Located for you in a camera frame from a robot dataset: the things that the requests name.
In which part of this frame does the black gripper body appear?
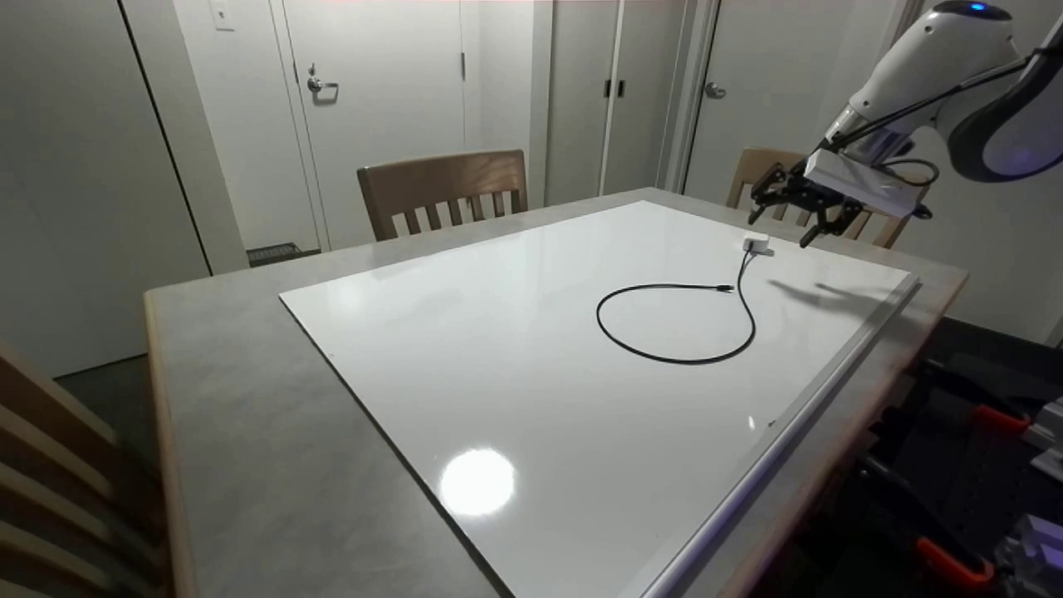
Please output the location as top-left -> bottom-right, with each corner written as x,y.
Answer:
785,171 -> 864,220

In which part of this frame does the black charger cable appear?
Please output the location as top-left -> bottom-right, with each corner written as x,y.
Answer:
592,249 -> 764,367

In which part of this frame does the wooden slat-back chair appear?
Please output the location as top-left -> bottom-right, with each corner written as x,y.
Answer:
355,145 -> 530,243
0,349 -> 174,598
723,145 -> 934,253

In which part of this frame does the white door with knob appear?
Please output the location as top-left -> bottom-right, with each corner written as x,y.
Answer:
681,0 -> 894,208

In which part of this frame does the white closet door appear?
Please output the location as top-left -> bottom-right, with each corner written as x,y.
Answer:
543,0 -> 610,208
603,0 -> 687,199

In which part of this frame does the white door with lever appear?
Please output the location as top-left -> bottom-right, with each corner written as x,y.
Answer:
270,0 -> 475,253

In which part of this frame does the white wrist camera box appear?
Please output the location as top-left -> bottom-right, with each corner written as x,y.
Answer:
799,145 -> 929,220

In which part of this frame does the orange handled black clamp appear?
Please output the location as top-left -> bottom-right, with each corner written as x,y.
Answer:
962,395 -> 1044,440
905,531 -> 1001,591

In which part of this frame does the white whiteboard with aluminium rail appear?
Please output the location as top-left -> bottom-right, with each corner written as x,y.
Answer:
275,196 -> 923,598

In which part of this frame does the silver lever door handle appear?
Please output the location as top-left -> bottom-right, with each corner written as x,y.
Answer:
303,63 -> 346,108

